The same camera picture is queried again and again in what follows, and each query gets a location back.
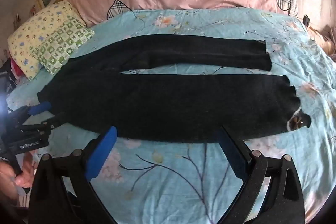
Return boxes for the red cloth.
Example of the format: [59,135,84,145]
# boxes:
[9,57,27,80]

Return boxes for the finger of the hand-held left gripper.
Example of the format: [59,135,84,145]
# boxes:
[22,112,66,135]
[9,101,52,120]

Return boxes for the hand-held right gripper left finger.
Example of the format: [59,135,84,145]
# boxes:
[28,126,117,224]

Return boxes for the black pants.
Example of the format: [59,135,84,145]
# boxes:
[37,34,312,145]

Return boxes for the peach cloth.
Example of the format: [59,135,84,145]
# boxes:
[307,24,336,62]

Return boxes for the green checked pillow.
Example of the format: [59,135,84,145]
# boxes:
[31,15,95,75]

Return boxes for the yellow printed pillow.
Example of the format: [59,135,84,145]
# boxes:
[7,0,87,81]

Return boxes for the blue floral bedsheet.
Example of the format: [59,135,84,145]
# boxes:
[5,7,336,224]

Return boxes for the person's left hand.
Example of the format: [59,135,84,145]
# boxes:
[0,157,35,189]

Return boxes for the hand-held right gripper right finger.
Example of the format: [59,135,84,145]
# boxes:
[217,125,306,224]

